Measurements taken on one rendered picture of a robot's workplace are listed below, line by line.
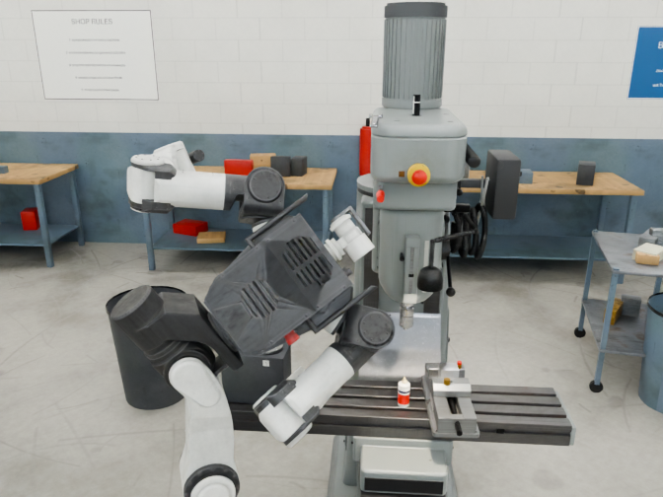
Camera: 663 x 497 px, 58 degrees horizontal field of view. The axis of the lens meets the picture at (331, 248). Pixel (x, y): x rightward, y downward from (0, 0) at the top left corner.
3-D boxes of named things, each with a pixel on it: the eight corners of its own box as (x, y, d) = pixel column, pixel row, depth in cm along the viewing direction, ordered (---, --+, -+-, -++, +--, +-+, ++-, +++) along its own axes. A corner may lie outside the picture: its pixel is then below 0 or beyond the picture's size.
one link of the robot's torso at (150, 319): (108, 328, 130) (174, 279, 131) (109, 305, 142) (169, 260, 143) (186, 407, 142) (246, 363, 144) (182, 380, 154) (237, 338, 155)
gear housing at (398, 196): (457, 212, 172) (459, 177, 169) (372, 210, 174) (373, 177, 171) (444, 185, 204) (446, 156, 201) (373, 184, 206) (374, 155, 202)
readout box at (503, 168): (518, 220, 205) (525, 160, 198) (491, 219, 206) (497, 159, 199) (506, 205, 224) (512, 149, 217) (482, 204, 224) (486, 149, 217)
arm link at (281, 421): (298, 424, 156) (271, 456, 137) (271, 395, 157) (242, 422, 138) (326, 399, 153) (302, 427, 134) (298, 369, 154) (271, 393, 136)
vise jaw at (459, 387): (471, 397, 197) (472, 387, 196) (432, 396, 197) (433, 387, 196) (467, 388, 203) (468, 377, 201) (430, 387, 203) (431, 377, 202)
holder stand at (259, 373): (284, 406, 204) (283, 355, 197) (222, 401, 207) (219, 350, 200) (292, 388, 215) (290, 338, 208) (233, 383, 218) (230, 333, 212)
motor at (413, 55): (444, 109, 190) (451, 1, 179) (381, 108, 191) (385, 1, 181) (438, 104, 209) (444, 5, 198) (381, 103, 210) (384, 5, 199)
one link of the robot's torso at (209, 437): (189, 527, 151) (153, 369, 134) (183, 480, 167) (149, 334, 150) (249, 508, 155) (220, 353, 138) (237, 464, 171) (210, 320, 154)
